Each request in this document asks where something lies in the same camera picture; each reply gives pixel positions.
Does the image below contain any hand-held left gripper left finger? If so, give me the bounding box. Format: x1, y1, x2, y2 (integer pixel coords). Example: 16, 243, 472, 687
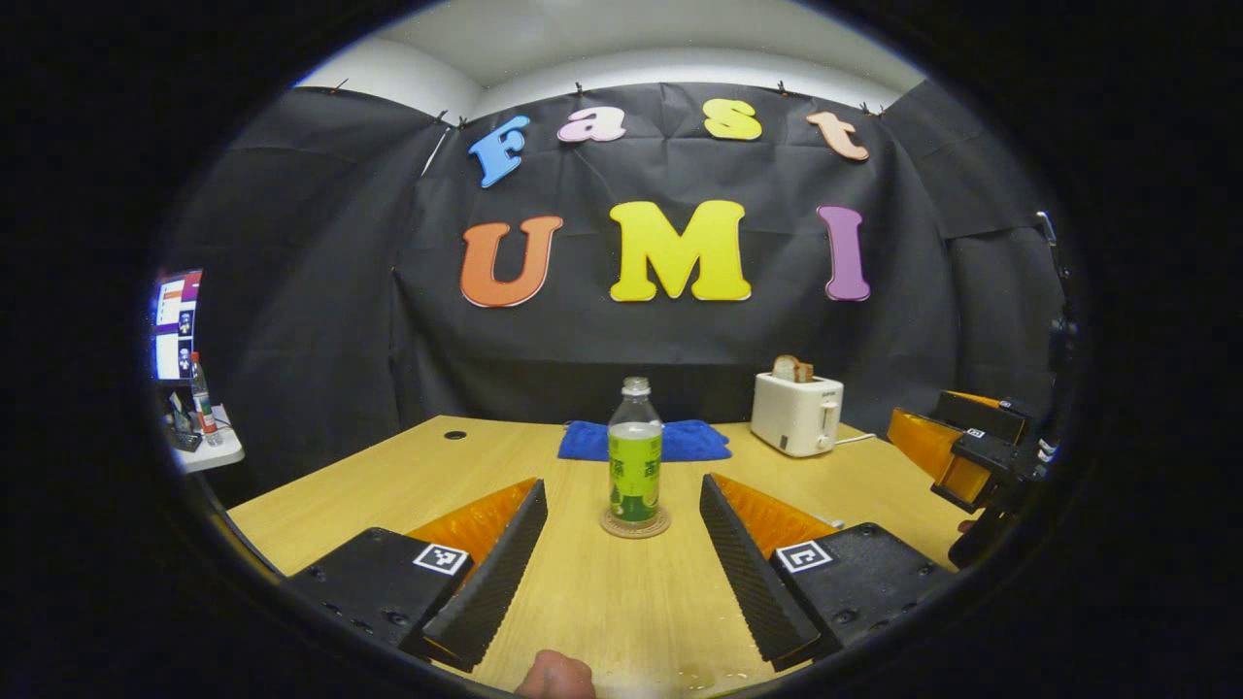
282, 478, 550, 673

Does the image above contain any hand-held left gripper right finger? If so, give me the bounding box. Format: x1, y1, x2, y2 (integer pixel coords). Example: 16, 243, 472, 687
697, 473, 957, 671

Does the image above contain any round wooden coaster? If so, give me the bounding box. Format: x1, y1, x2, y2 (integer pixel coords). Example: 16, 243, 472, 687
599, 507, 672, 540

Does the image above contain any green label water bottle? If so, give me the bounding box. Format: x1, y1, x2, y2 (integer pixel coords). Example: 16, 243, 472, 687
607, 377, 664, 528

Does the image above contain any small red label bottle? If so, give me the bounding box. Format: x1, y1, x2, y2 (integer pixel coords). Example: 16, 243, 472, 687
189, 351, 222, 448

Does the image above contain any blue towel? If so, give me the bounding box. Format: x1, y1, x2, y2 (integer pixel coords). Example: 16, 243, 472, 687
557, 419, 733, 463

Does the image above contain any white toaster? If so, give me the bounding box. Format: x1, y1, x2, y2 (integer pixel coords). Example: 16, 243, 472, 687
751, 373, 844, 458

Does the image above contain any white side table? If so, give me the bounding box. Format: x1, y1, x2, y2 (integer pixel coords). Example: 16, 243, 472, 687
170, 406, 246, 474

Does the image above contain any black backdrop cloth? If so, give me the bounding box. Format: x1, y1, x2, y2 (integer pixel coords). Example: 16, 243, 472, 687
160, 78, 1069, 506

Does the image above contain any dark desk clutter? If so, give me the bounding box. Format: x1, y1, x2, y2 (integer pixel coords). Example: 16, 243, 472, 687
165, 391, 205, 453

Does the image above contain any computer monitor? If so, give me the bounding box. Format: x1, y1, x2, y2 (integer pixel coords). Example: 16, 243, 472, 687
152, 270, 203, 382

